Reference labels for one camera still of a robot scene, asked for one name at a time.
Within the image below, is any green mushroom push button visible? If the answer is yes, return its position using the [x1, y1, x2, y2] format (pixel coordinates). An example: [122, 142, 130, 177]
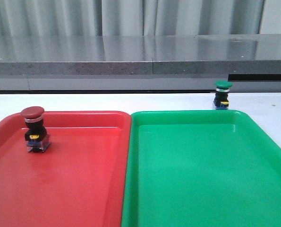
[213, 80, 233, 110]

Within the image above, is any red mushroom push button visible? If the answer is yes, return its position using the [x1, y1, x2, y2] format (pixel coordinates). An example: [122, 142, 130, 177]
[20, 106, 50, 153]

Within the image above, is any green plastic tray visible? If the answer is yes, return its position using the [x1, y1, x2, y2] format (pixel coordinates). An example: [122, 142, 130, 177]
[121, 110, 281, 227]

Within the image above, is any red plastic tray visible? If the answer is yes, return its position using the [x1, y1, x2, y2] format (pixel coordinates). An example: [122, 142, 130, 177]
[0, 111, 131, 227]

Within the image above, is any grey stone counter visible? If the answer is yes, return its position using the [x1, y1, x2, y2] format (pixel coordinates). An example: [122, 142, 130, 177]
[0, 35, 281, 93]

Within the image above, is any white pleated curtain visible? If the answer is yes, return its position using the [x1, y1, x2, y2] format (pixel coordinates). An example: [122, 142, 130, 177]
[0, 0, 281, 36]

